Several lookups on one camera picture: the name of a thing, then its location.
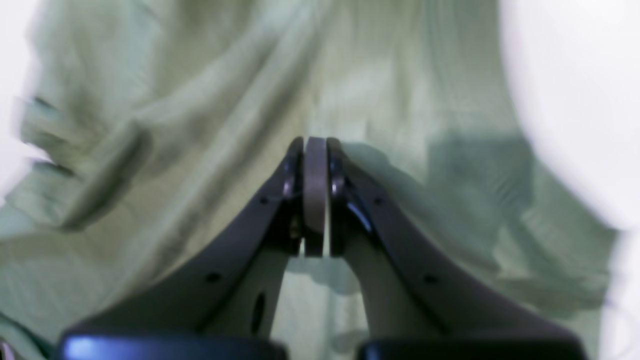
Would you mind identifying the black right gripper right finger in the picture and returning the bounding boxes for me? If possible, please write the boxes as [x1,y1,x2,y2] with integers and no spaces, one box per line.
[327,139,587,360]

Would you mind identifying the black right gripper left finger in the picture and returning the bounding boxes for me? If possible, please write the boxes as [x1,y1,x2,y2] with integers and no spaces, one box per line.
[54,137,328,360]

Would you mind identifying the green t-shirt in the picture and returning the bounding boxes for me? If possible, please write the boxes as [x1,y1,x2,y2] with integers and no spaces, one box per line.
[0,0,617,360]

